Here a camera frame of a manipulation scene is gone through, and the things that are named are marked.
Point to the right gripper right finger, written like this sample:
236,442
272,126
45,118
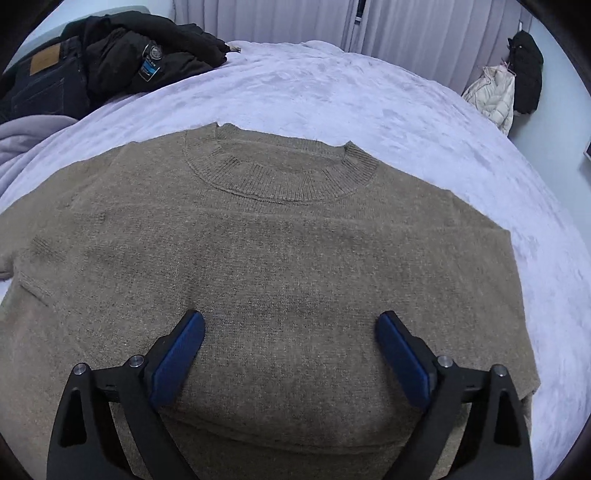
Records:
495,443

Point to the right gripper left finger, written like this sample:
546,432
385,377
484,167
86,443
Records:
84,442

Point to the brown knit sweater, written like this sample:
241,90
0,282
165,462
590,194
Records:
291,249

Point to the grey folded blanket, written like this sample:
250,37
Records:
21,135

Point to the cream puffer jacket hanging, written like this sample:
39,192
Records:
493,95

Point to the dark blue jeans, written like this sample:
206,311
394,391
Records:
51,81

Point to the black garment hanging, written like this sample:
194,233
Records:
526,62

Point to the black jacket on bed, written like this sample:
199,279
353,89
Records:
132,52

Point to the white pleated curtain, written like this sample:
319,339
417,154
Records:
448,41

